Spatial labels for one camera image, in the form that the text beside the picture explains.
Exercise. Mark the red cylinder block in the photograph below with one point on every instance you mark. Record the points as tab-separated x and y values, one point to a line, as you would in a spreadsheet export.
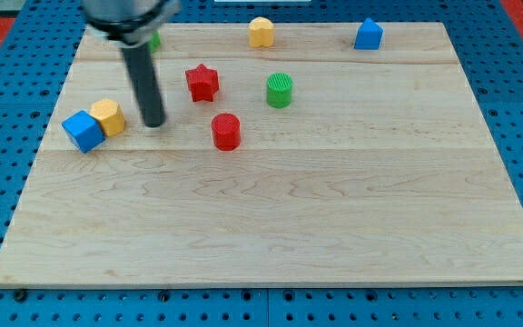
226	131

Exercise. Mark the green cylinder block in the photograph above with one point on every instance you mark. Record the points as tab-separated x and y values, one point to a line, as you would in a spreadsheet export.
279	88

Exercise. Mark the blue cube block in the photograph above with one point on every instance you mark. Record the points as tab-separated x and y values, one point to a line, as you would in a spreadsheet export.
83	131

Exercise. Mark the red star block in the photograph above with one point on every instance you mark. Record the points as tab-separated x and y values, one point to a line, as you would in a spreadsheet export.
203	83

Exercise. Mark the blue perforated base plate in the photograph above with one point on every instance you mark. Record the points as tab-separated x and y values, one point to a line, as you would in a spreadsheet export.
34	62

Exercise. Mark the yellow hexagon block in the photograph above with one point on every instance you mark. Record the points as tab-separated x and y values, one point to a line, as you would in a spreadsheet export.
108	114

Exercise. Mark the green block behind arm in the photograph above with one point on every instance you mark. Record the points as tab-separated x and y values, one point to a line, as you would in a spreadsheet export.
155	42

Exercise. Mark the yellow heart block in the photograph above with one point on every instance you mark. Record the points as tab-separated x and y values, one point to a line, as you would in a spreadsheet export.
261	32

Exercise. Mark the light wooden board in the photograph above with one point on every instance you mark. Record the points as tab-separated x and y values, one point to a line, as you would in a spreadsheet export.
380	173

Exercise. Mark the blue pentagon block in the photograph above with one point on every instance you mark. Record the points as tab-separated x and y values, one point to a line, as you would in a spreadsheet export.
369	35

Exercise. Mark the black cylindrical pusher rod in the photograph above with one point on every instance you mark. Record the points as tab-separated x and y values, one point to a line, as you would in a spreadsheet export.
140	68

